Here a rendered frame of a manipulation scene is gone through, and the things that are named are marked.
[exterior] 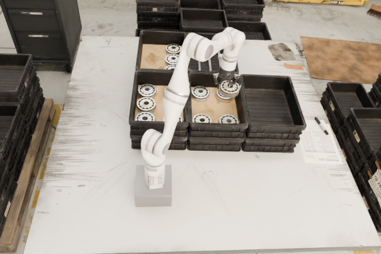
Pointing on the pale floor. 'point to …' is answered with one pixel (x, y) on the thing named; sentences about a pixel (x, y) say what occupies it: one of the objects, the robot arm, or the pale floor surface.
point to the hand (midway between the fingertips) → (223, 87)
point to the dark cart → (42, 15)
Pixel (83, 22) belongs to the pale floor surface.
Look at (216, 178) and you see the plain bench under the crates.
